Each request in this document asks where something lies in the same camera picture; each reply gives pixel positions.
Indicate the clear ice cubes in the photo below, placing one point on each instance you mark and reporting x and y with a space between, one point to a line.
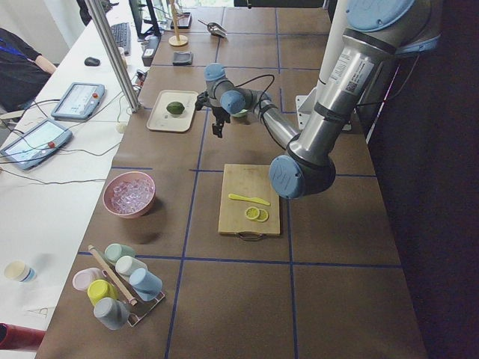
130 197

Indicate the wooden cutting board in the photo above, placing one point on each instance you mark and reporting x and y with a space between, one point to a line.
249 181

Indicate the green avocado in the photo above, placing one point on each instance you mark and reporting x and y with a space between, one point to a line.
175 108

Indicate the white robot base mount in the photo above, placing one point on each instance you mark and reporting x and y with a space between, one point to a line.
334 47

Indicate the black keyboard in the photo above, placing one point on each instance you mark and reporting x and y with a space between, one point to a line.
122 36

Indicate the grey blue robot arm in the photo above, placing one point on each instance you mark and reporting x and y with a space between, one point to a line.
374 31

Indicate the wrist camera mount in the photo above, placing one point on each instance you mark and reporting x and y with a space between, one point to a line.
202 100

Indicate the white paper cup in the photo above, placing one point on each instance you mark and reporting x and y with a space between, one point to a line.
19 271

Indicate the far teach pendant tablet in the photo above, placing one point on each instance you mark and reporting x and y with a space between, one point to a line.
79 102

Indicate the wooden stand with pole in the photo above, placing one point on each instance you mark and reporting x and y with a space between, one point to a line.
178 40

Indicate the pink plastic cup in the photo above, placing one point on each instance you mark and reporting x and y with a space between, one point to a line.
82 279

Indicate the teach pendant tablet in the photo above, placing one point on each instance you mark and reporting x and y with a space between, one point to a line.
37 144
79 102

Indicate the pink bowl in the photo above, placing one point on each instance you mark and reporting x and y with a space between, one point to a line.
128 176

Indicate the grey folded cloth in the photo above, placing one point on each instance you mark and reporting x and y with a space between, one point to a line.
182 58

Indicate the green plastic cup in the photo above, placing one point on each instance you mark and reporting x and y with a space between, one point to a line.
115 251

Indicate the yellow plastic knife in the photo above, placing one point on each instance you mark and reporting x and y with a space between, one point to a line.
256 200

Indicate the light green bowl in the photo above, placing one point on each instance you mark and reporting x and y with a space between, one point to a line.
242 113

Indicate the metal scoop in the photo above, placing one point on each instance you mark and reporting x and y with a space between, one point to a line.
214 28

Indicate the cup rack with wooden rod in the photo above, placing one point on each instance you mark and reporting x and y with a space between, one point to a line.
138 308

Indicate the near teach pendant tablet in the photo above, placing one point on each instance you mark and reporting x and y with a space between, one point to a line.
37 144

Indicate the seated person in black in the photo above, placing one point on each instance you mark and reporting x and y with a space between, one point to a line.
24 72

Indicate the aluminium frame post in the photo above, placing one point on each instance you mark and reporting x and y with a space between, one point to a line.
100 21

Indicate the blue plastic cup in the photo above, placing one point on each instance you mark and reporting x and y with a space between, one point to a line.
146 284

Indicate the black computer mouse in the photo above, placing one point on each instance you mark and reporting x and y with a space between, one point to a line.
92 62

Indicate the grey plastic cup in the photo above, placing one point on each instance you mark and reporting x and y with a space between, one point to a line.
111 312

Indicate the white rabbit tray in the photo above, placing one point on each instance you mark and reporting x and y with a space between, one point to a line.
161 119

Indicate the yellow plastic cup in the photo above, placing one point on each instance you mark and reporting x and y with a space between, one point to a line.
99 289

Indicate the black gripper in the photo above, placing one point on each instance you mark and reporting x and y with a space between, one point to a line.
218 115

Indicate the red object at edge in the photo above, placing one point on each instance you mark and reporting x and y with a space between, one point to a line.
18 338

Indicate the white plastic cup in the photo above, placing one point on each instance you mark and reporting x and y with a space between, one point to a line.
126 265

